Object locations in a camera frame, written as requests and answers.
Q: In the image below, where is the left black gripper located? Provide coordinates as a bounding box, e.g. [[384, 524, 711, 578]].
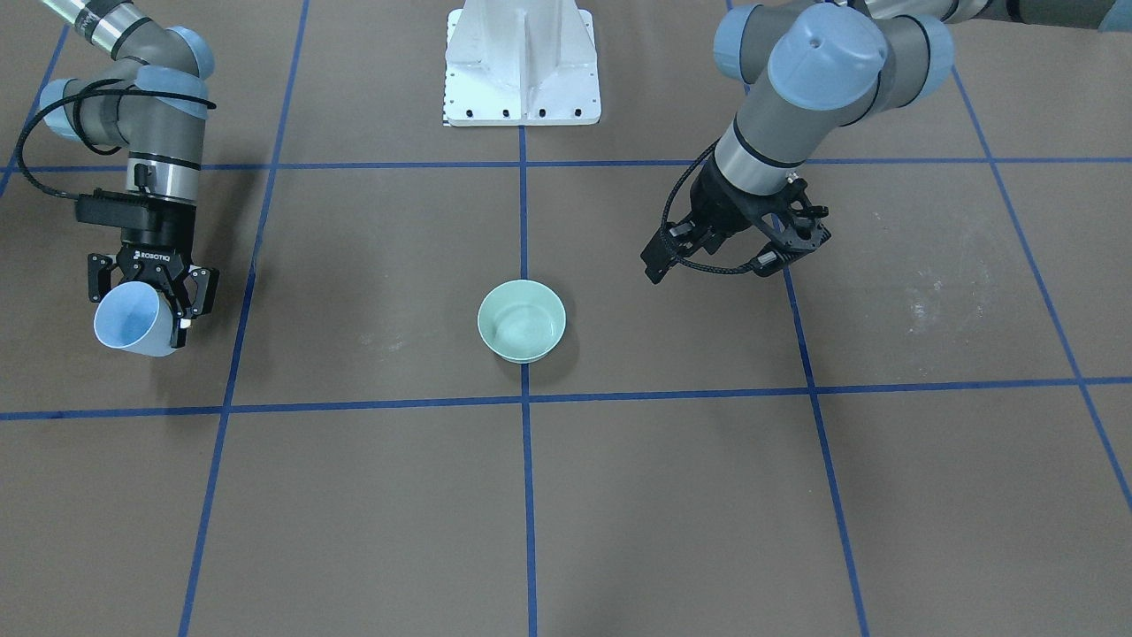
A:
[[640, 165, 763, 285]]

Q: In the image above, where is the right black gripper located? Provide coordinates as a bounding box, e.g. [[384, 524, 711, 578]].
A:
[[88, 229, 221, 348]]

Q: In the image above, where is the blue plastic cup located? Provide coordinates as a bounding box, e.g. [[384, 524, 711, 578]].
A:
[[93, 281, 178, 358]]

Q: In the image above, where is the green ceramic bowl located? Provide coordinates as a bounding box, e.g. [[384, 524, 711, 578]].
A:
[[475, 279, 567, 364]]

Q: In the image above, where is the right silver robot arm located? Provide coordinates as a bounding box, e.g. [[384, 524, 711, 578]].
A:
[[12, 1, 218, 358]]

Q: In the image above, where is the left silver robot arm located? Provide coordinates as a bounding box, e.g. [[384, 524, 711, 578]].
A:
[[640, 1, 1129, 283]]

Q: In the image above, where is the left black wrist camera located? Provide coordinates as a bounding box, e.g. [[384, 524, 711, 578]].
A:
[[749, 177, 831, 277]]

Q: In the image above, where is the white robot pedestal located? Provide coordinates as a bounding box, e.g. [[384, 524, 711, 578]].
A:
[[441, 1, 602, 127]]

